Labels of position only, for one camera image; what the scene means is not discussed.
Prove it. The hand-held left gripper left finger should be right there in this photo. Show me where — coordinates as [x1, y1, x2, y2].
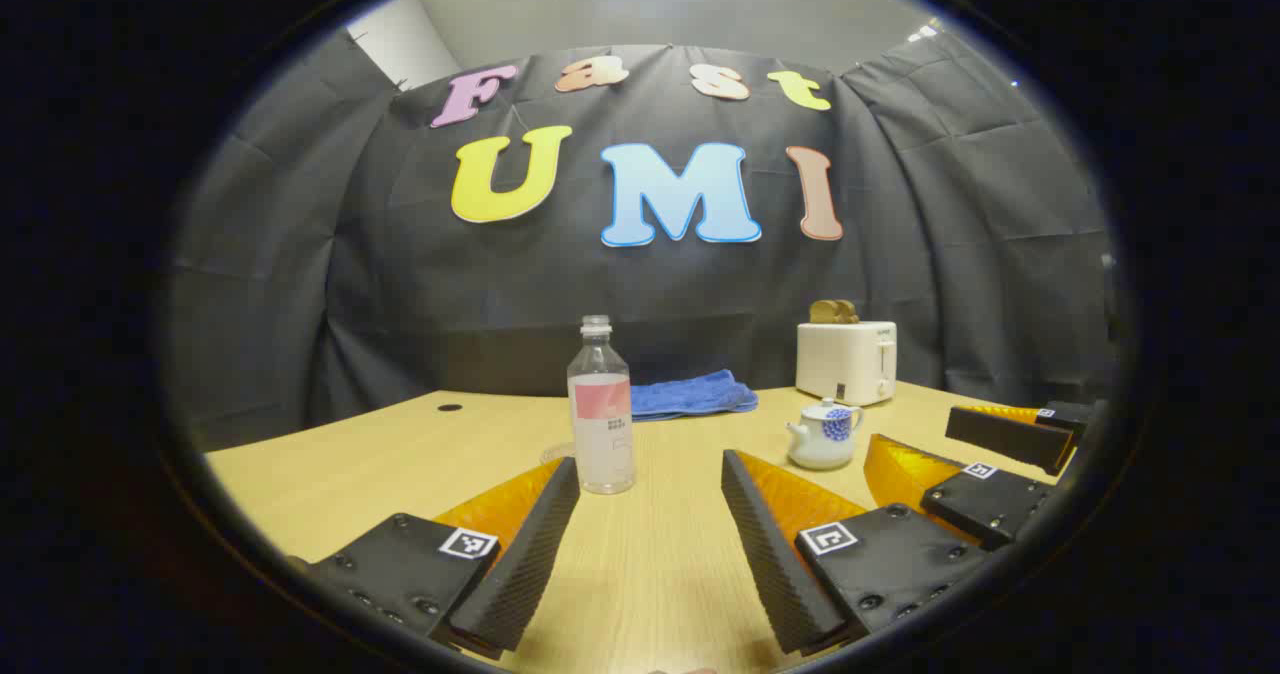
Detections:
[290, 457, 581, 660]

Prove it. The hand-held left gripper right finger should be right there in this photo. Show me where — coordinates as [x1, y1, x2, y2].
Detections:
[720, 448, 1001, 657]

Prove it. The white blue-patterned teacup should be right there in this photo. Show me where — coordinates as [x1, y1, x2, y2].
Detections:
[785, 397, 864, 471]

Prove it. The clear plastic water bottle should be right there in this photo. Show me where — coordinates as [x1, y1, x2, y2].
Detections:
[567, 315, 637, 496]

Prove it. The white toaster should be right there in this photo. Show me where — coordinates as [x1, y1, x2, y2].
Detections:
[796, 321, 898, 407]

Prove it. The blue folded towel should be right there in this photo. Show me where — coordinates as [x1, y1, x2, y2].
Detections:
[630, 369, 759, 423]

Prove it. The black backdrop cloth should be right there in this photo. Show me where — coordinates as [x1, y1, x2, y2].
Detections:
[165, 29, 1121, 455]

